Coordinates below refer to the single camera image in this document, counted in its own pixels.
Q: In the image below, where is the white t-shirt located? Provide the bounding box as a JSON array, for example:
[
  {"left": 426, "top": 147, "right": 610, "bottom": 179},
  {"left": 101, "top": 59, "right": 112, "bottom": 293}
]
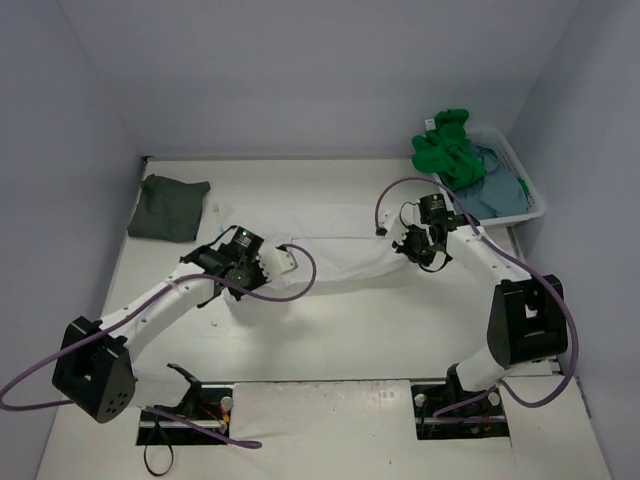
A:
[{"left": 212, "top": 199, "right": 416, "bottom": 326}]

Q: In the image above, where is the dark grey t-shirt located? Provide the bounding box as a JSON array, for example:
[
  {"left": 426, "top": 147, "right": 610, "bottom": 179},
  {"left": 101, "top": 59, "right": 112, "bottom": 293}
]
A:
[{"left": 127, "top": 174, "right": 211, "bottom": 243}]

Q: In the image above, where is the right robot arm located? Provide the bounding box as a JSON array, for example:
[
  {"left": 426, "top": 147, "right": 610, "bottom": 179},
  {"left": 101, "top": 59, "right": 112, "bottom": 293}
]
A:
[{"left": 385, "top": 194, "right": 569, "bottom": 412}]

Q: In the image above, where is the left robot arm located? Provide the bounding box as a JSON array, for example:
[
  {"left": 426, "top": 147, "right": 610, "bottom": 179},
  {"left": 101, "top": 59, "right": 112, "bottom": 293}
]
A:
[{"left": 52, "top": 227, "right": 266, "bottom": 424}]

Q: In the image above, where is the light blue t-shirt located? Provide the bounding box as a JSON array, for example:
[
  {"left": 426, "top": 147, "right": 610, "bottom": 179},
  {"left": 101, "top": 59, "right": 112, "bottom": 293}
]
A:
[{"left": 455, "top": 144, "right": 528, "bottom": 220}]

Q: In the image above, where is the green t-shirt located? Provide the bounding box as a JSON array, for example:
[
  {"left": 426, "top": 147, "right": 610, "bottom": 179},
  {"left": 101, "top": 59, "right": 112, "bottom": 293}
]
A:
[{"left": 411, "top": 109, "right": 530, "bottom": 199}]

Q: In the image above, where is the white plastic laundry basket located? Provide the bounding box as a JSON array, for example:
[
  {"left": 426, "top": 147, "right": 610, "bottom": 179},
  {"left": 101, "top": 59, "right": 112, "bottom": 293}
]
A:
[{"left": 455, "top": 127, "right": 545, "bottom": 229}]

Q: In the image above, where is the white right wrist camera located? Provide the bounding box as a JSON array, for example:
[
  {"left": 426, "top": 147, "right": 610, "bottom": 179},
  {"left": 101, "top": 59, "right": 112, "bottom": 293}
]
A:
[{"left": 376, "top": 212, "right": 409, "bottom": 247}]

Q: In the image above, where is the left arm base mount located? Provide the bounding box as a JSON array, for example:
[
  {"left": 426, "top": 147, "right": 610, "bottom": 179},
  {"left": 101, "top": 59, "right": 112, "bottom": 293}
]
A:
[{"left": 136, "top": 363, "right": 233, "bottom": 446}]

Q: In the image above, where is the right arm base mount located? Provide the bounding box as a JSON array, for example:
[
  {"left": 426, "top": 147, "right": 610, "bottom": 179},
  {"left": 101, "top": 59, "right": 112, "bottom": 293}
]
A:
[{"left": 410, "top": 382, "right": 510, "bottom": 441}]

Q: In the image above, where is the black loop cable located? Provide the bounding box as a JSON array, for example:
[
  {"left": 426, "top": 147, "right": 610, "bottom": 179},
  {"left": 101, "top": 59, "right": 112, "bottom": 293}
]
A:
[{"left": 142, "top": 422, "right": 176, "bottom": 476}]

